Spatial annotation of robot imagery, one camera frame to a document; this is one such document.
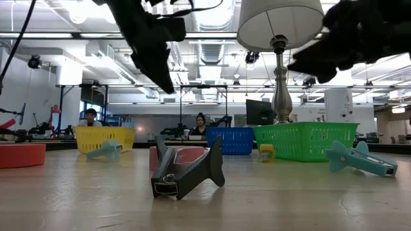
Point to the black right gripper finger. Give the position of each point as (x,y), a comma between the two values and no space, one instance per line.
(318,53)
(321,71)

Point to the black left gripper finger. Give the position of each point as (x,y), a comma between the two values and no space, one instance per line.
(157,70)

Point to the small yellow stapler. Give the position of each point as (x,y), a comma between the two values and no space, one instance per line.
(267,152)

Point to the orange tape roll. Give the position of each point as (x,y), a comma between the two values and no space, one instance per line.
(20,155)

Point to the black background robot arm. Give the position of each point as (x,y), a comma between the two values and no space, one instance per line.
(175,131)

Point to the white pillar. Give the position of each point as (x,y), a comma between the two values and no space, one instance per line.
(338,106)

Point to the silver table lamp white shade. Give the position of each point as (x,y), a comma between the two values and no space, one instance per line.
(279,22)

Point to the person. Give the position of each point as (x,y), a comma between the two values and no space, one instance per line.
(90,119)
(200,125)

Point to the green plastic basket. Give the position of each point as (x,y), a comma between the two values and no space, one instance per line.
(305,141)

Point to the black computer monitor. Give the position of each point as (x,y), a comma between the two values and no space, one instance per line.
(259,113)

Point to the yellow plastic basket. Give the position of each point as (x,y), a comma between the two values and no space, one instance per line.
(96,138)

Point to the blue plastic basket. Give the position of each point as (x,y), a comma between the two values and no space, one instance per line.
(231,141)

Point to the black ceiling spotlight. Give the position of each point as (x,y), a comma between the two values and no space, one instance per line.
(34,62)

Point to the red stand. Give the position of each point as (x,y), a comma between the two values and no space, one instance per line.
(54,118)

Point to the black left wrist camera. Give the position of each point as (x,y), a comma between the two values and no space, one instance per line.
(175,29)

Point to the black metal workstation frame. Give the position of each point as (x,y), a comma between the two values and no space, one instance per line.
(60,109)
(180,106)

